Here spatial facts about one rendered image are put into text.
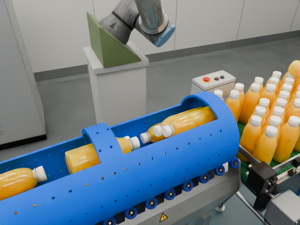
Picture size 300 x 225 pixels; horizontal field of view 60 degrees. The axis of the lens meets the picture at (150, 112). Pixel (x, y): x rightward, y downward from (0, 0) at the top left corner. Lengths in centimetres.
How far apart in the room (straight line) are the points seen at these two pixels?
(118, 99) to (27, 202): 100
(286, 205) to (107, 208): 70
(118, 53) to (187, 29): 277
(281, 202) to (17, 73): 201
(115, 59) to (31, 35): 224
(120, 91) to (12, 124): 131
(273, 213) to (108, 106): 101
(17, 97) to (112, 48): 125
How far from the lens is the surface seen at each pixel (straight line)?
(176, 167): 80
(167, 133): 86
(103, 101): 156
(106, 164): 72
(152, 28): 136
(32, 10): 348
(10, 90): 242
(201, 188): 103
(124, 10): 149
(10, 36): 224
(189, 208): 105
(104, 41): 138
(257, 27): 492
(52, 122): 298
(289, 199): 119
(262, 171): 104
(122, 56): 144
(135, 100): 162
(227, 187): 113
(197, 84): 130
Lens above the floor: 173
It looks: 36 degrees down
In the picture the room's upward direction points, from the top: straight up
